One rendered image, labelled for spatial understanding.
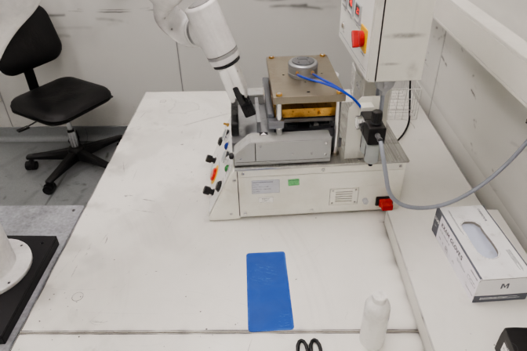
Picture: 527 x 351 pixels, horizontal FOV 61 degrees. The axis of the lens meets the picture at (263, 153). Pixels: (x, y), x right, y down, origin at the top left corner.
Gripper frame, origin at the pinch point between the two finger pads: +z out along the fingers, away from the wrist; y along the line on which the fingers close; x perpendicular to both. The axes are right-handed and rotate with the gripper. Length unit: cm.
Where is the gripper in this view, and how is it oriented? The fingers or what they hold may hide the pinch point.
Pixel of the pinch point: (248, 109)
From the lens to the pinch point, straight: 126.1
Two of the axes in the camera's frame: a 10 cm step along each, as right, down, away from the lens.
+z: 3.6, 7.7, 5.3
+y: 0.6, 5.5, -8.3
